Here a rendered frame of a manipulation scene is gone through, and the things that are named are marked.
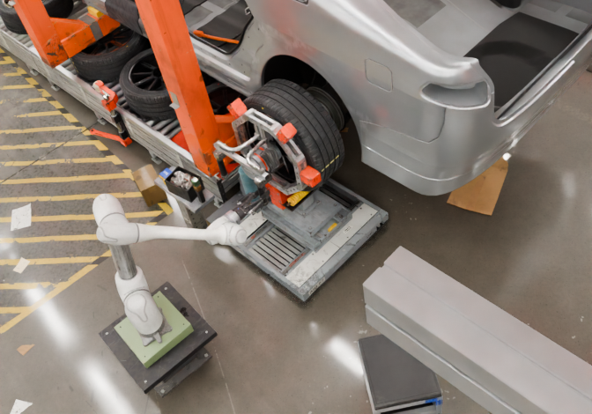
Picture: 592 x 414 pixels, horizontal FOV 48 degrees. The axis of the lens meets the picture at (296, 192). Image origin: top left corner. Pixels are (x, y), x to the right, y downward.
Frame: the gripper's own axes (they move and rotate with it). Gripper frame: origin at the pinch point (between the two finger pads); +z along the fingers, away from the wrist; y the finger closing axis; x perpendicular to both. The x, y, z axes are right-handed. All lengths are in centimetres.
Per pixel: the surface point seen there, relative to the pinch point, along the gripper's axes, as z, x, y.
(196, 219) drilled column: -10, -70, -72
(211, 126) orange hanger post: 15, 5, -59
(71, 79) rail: 11, -46, -247
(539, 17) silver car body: 210, 8, 42
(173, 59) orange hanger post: 6, 62, -60
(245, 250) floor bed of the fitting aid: -5, -75, -30
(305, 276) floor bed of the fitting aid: 6, -75, 15
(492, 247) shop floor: 100, -82, 89
